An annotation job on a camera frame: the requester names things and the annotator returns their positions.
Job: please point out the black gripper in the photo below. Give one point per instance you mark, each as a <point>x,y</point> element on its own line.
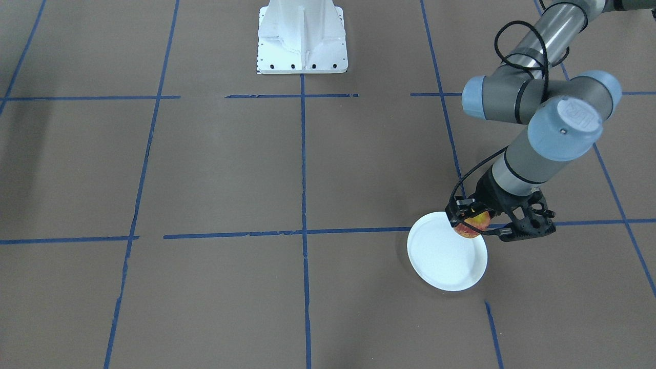
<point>491,197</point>

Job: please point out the red yellow apple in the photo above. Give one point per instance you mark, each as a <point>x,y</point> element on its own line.
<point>480,222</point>

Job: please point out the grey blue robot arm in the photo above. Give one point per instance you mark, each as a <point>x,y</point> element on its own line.
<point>562,120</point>

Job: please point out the white plate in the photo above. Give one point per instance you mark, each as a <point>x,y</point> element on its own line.
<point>443,258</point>

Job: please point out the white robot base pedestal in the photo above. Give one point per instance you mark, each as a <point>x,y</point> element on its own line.
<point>301,37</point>

